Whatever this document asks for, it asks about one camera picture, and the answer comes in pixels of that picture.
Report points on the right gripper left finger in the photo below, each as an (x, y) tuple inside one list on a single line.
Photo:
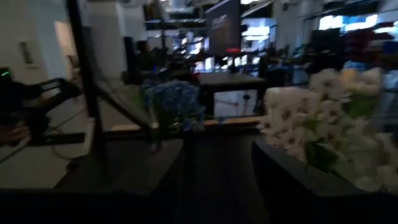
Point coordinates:
[(140, 171)]

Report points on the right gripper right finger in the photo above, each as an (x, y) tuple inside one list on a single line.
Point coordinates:
[(280, 177)]

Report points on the large white blossom bunch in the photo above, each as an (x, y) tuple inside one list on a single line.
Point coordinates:
[(289, 118)]

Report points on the blue artificial flower bunch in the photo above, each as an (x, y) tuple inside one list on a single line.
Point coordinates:
[(174, 99)]

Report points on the small white blossom bunch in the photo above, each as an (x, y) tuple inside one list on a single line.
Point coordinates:
[(370, 155)]

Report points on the white artificial tulip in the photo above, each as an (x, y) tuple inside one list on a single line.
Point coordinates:
[(348, 76)]

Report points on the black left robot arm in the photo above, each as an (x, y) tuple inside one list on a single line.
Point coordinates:
[(18, 102)]

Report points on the grey rolling desk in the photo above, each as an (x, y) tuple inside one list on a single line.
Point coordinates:
[(231, 81)]

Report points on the computer monitor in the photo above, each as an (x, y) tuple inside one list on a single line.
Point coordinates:
[(224, 28)]

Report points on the black metal table frame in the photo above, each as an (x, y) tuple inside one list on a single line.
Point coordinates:
[(81, 62)]

